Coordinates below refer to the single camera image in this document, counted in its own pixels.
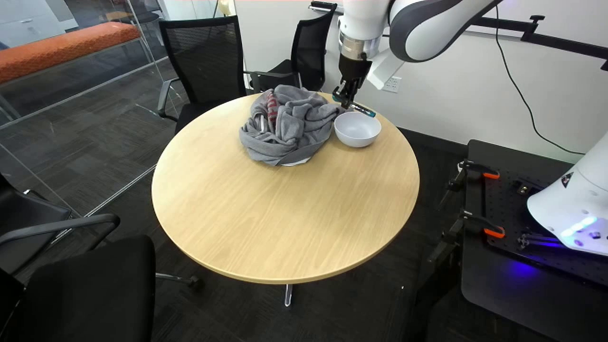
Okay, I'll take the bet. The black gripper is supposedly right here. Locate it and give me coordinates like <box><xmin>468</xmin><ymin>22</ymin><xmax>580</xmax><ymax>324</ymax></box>
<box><xmin>333</xmin><ymin>54</ymin><xmax>375</xmax><ymax>111</ymax></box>

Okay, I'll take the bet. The chrome table base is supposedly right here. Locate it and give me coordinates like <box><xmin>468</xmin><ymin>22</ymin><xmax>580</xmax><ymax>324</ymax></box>
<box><xmin>282</xmin><ymin>282</ymin><xmax>297</xmax><ymax>312</ymax></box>

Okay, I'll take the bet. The black mesh office chair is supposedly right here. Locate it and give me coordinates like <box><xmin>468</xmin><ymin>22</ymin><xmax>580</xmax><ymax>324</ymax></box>
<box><xmin>0</xmin><ymin>234</ymin><xmax>206</xmax><ymax>342</ymax></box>
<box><xmin>246</xmin><ymin>8</ymin><xmax>344</xmax><ymax>96</ymax></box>
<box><xmin>156</xmin><ymin>14</ymin><xmax>251</xmax><ymax>134</ymax></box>
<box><xmin>0</xmin><ymin>174</ymin><xmax>124</xmax><ymax>274</ymax></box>

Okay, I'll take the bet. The orange bench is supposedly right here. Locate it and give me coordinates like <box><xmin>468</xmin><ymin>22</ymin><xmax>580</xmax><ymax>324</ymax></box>
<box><xmin>0</xmin><ymin>22</ymin><xmax>145</xmax><ymax>88</ymax></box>

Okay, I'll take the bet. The white bowl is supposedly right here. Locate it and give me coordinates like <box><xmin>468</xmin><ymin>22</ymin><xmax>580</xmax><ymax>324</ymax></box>
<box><xmin>333</xmin><ymin>111</ymin><xmax>384</xmax><ymax>151</ymax></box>

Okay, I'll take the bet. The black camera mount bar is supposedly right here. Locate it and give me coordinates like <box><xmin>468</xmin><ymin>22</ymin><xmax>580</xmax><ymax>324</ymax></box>
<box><xmin>472</xmin><ymin>12</ymin><xmax>608</xmax><ymax>73</ymax></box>

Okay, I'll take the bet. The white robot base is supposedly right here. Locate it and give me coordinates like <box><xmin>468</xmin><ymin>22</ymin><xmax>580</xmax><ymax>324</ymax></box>
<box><xmin>525</xmin><ymin>132</ymin><xmax>608</xmax><ymax>259</ymax></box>

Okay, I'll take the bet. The orange handled bar clamp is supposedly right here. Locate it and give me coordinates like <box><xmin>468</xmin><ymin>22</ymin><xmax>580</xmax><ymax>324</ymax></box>
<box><xmin>436</xmin><ymin>210</ymin><xmax>510</xmax><ymax>248</ymax></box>
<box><xmin>445</xmin><ymin>158</ymin><xmax>504</xmax><ymax>193</ymax></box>

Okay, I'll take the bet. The black wall cable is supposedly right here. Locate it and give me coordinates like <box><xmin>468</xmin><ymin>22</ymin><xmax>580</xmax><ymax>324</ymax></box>
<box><xmin>491</xmin><ymin>3</ymin><xmax>586</xmax><ymax>158</ymax></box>

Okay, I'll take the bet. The teal capped marker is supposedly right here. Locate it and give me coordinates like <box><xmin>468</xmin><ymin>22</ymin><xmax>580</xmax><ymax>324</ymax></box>
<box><xmin>350</xmin><ymin>101</ymin><xmax>381</xmax><ymax>120</ymax></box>

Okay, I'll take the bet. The metal base mounting bracket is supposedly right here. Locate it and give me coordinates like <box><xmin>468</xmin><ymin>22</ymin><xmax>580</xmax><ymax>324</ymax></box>
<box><xmin>517</xmin><ymin>231</ymin><xmax>565</xmax><ymax>251</ymax></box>

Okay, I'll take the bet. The grey sweater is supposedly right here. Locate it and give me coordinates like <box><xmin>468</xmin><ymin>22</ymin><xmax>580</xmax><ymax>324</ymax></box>
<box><xmin>238</xmin><ymin>84</ymin><xmax>344</xmax><ymax>170</ymax></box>

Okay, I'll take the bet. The black wall rail piece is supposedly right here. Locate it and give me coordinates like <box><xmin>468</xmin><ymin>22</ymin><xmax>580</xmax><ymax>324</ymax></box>
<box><xmin>308</xmin><ymin>0</ymin><xmax>348</xmax><ymax>18</ymax></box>

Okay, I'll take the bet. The black mounting table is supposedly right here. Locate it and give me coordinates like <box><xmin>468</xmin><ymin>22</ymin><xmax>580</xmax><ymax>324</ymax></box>
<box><xmin>405</xmin><ymin>139</ymin><xmax>608</xmax><ymax>342</ymax></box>

